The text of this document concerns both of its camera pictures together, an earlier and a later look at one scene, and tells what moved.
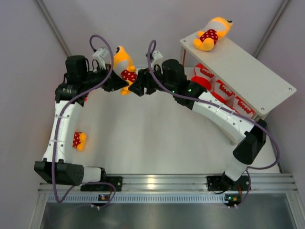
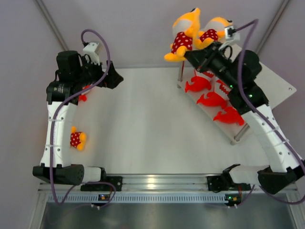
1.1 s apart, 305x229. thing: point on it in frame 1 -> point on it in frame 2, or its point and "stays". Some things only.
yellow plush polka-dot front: [79, 140] stays
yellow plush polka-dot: [123, 66] -> [185, 29]
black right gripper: [138, 87] -> [206, 56]
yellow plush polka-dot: [216, 28] stays
